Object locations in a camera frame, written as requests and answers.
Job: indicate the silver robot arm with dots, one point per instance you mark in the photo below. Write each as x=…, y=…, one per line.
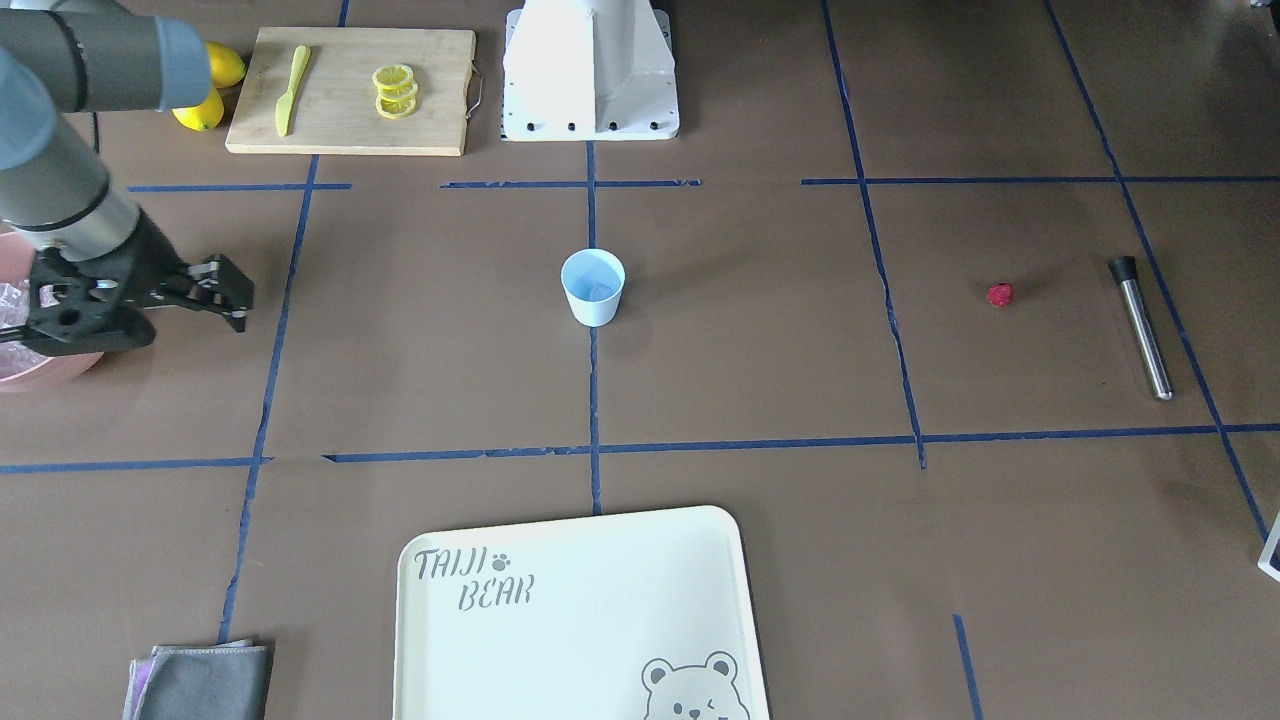
x=60, y=58

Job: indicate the bamboo cutting board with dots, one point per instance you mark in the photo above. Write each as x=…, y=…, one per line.
x=334, y=112

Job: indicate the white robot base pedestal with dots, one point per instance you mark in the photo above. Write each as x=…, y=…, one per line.
x=589, y=71

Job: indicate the red strawberry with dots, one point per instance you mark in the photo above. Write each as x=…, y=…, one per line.
x=1000, y=294

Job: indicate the grey folded cloth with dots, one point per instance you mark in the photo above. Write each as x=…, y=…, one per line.
x=225, y=681

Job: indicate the steel muddler with black tip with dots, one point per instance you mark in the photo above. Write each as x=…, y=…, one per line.
x=1125, y=274

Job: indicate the light blue cup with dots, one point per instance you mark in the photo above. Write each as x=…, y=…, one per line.
x=593, y=282

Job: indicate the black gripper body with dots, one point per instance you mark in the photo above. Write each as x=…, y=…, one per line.
x=152, y=256

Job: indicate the cream bear tray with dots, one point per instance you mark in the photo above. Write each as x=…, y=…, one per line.
x=642, y=615

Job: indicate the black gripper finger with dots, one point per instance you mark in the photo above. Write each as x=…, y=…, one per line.
x=218, y=279
x=233, y=312

